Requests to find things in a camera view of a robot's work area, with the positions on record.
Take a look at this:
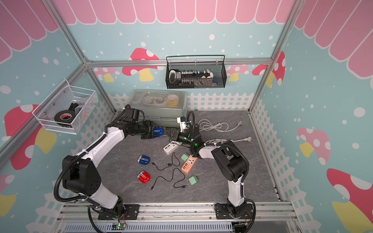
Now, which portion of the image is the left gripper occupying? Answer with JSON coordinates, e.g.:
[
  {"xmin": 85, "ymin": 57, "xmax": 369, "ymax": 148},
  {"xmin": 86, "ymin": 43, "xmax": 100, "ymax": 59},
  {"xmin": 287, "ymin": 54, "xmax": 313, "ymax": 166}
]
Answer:
[{"xmin": 132, "ymin": 120, "xmax": 160, "ymax": 139}]

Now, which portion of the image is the black usb cable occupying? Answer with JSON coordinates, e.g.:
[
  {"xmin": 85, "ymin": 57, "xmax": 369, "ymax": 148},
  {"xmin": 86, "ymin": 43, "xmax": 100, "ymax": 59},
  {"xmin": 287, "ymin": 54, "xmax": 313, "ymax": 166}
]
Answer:
[
  {"xmin": 150, "ymin": 167, "xmax": 188, "ymax": 190},
  {"xmin": 151, "ymin": 152, "xmax": 181, "ymax": 171}
]

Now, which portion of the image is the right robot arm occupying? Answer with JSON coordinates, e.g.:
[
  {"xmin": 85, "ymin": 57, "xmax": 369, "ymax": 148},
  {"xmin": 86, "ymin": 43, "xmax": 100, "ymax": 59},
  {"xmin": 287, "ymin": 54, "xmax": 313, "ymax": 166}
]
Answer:
[{"xmin": 165, "ymin": 111, "xmax": 249, "ymax": 218}]

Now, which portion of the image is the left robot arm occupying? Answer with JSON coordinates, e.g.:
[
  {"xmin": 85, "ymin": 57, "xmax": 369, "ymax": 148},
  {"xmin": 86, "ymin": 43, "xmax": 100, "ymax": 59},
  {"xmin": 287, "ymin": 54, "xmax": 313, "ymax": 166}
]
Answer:
[{"xmin": 53, "ymin": 105, "xmax": 152, "ymax": 219}]

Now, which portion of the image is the white power strip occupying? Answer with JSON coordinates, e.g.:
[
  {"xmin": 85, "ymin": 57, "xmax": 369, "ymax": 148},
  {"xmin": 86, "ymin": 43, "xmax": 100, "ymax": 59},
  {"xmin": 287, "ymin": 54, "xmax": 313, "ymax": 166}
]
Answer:
[{"xmin": 163, "ymin": 141, "xmax": 182, "ymax": 155}]

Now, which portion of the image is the green adapter beside orange strip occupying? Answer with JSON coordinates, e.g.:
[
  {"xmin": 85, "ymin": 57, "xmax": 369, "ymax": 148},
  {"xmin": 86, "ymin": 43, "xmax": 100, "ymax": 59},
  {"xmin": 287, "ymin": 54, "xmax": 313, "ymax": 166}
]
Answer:
[{"xmin": 181, "ymin": 153, "xmax": 189, "ymax": 163}]

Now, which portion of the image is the green translucent storage box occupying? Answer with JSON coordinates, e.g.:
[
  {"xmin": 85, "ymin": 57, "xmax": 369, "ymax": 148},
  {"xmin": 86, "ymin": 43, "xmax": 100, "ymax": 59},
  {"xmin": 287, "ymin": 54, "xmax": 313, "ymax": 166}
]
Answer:
[{"xmin": 129, "ymin": 89, "xmax": 187, "ymax": 128}]

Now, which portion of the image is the orange power strip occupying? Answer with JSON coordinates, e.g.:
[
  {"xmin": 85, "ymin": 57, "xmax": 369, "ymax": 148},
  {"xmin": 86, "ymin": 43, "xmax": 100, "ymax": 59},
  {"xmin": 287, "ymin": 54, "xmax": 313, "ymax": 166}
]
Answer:
[{"xmin": 181, "ymin": 155, "xmax": 198, "ymax": 174}]

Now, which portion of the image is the green adapter front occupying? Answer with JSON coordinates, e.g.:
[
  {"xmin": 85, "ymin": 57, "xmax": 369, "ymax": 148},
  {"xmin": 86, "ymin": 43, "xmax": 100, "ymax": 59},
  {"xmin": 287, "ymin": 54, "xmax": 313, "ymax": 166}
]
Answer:
[{"xmin": 188, "ymin": 175, "xmax": 199, "ymax": 185}]

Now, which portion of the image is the black tape roll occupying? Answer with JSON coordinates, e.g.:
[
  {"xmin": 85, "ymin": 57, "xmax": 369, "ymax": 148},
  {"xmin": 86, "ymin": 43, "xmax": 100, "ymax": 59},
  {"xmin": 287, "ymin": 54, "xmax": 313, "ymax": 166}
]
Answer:
[{"xmin": 54, "ymin": 110, "xmax": 76, "ymax": 127}]

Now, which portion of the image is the white power cord rear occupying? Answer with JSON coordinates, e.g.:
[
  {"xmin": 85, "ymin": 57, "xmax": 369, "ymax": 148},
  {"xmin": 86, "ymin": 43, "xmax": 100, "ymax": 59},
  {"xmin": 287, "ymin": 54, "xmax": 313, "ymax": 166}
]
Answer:
[{"xmin": 198, "ymin": 119, "xmax": 245, "ymax": 134}]

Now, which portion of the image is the white power cord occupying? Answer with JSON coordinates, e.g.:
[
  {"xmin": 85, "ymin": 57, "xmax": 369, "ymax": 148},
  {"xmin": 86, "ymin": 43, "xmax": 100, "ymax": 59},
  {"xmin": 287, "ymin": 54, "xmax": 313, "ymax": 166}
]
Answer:
[
  {"xmin": 198, "ymin": 119, "xmax": 245, "ymax": 134},
  {"xmin": 203, "ymin": 136, "xmax": 253, "ymax": 146}
]

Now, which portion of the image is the black USB cable front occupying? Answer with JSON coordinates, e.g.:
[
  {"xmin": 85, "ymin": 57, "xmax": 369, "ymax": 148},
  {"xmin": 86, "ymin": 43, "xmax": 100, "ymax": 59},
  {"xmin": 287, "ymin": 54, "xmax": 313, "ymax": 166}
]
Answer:
[{"xmin": 150, "ymin": 167, "xmax": 188, "ymax": 190}]

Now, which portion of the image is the black wire mesh basket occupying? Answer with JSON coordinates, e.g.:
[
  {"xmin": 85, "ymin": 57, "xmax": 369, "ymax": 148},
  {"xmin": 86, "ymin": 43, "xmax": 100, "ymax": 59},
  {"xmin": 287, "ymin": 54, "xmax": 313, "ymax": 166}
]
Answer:
[{"xmin": 165, "ymin": 55, "xmax": 227, "ymax": 89}]

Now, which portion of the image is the white power cord front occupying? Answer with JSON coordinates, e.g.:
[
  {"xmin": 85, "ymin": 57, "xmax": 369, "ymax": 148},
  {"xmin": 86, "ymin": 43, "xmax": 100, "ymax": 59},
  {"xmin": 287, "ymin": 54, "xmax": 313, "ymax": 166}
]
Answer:
[{"xmin": 203, "ymin": 136, "xmax": 253, "ymax": 146}]

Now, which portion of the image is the white wire basket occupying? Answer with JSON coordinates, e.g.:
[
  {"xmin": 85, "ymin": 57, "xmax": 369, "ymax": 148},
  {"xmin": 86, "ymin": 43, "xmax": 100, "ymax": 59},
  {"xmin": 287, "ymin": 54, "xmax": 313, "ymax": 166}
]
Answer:
[{"xmin": 33, "ymin": 80, "xmax": 99, "ymax": 135}]

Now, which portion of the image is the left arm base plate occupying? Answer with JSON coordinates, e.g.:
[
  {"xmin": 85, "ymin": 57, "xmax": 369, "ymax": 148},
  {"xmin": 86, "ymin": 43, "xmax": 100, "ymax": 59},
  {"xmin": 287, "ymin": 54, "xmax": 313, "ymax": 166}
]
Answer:
[{"xmin": 97, "ymin": 203, "xmax": 140, "ymax": 221}]

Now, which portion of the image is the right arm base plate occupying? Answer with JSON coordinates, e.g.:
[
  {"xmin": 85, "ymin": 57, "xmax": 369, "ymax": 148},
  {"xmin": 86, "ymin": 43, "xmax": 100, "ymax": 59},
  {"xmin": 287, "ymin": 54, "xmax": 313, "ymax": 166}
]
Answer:
[{"xmin": 214, "ymin": 203, "xmax": 255, "ymax": 220}]

